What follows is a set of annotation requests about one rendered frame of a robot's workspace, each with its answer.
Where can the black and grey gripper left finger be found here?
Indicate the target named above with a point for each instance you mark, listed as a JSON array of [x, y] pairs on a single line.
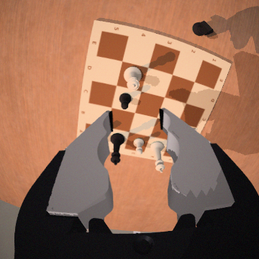
[[74, 188]]

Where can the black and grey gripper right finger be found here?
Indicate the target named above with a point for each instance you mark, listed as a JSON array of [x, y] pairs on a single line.
[[205, 182]]

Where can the white pawn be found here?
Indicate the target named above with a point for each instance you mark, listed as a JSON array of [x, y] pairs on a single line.
[[139, 143]]

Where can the chessboard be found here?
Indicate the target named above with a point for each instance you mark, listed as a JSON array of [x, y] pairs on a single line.
[[180, 77]]

